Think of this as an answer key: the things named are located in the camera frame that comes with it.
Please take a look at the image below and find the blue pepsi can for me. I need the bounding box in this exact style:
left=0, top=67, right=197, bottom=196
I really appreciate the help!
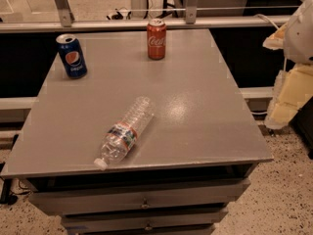
left=56, top=33, right=87, bottom=79

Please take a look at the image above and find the red coca-cola can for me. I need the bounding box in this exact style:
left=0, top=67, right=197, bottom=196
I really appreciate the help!
left=147, top=19, right=166, bottom=60

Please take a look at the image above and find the grey middle drawer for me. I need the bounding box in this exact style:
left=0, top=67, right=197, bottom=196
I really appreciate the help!
left=62, top=208, right=228, bottom=233

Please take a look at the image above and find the black white device on floor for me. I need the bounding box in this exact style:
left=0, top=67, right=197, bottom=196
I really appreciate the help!
left=106, top=7, right=131, bottom=21

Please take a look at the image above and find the grey bottom drawer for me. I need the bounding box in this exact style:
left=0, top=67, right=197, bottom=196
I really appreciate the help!
left=70, top=224, right=215, bottom=235

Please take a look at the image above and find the metal frame rail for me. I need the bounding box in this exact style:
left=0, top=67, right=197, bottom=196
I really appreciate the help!
left=0, top=16, right=290, bottom=33

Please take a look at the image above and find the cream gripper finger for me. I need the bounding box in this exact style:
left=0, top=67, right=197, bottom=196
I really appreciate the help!
left=264, top=64, right=313, bottom=129
left=263, top=24, right=287, bottom=50

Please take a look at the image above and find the white cable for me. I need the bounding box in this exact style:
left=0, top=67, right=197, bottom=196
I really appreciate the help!
left=253, top=13, right=281, bottom=30

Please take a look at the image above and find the grey drawer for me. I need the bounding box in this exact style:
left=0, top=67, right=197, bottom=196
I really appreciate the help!
left=29, top=178, right=250, bottom=215
left=62, top=208, right=228, bottom=233
left=70, top=224, right=215, bottom=235

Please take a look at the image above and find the clear plastic water bottle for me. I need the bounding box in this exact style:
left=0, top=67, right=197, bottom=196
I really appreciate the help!
left=94, top=96, right=155, bottom=170

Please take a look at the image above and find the grey top drawer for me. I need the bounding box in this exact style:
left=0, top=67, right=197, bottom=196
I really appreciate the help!
left=29, top=178, right=250, bottom=215

